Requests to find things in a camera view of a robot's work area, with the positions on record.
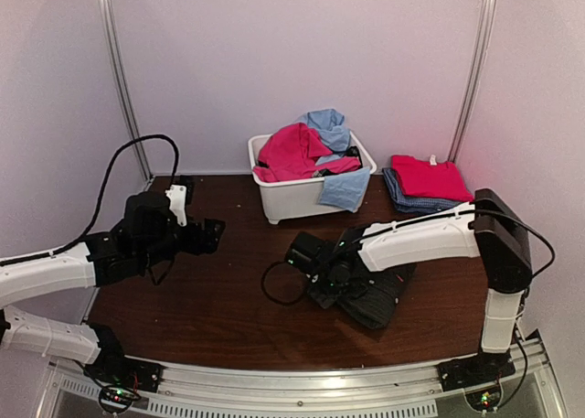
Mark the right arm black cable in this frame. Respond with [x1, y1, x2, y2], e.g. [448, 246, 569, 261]
[261, 260, 316, 307]

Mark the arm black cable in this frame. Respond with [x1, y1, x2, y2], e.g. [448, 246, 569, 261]
[0, 134, 182, 263]
[261, 260, 316, 307]

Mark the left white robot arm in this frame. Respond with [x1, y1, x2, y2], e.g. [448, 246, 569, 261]
[1, 185, 226, 385]

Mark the aluminium frame post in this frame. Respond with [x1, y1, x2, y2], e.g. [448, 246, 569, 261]
[448, 0, 497, 163]
[94, 0, 152, 181]

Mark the red t-shirt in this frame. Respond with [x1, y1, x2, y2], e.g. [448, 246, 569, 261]
[390, 155, 473, 202]

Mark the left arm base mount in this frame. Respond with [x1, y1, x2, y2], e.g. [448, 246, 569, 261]
[84, 357, 163, 393]

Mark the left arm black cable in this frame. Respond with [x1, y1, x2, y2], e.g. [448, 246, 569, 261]
[0, 134, 182, 263]

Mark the right aluminium frame post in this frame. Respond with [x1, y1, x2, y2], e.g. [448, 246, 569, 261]
[448, 0, 497, 163]

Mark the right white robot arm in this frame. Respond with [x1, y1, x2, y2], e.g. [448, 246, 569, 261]
[284, 188, 533, 383]

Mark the white plastic laundry bin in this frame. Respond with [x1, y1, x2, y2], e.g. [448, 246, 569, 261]
[248, 131, 378, 225]

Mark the left aluminium frame post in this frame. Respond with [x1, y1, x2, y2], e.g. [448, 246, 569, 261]
[94, 0, 152, 181]

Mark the right circuit board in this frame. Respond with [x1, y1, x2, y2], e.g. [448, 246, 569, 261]
[464, 384, 503, 413]

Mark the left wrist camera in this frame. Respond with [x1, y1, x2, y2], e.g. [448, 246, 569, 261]
[165, 176, 195, 227]

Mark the circuit board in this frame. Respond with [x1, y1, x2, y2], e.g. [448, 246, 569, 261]
[98, 385, 141, 414]
[464, 384, 503, 413]

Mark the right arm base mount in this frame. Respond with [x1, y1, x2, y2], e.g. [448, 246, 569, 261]
[437, 352, 516, 391]

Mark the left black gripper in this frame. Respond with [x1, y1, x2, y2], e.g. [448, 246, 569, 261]
[138, 216, 225, 271]

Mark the left circuit board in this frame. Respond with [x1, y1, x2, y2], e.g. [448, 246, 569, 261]
[98, 385, 141, 414]

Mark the pink garment in bin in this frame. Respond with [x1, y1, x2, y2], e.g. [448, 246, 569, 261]
[252, 123, 363, 183]

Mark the folded blue checkered shirt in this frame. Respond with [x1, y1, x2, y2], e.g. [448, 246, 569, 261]
[382, 168, 462, 215]

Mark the front aluminium rail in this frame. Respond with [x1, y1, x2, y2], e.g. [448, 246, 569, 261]
[33, 338, 567, 417]

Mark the black striped shirt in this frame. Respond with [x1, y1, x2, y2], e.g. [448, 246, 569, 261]
[336, 263, 417, 330]

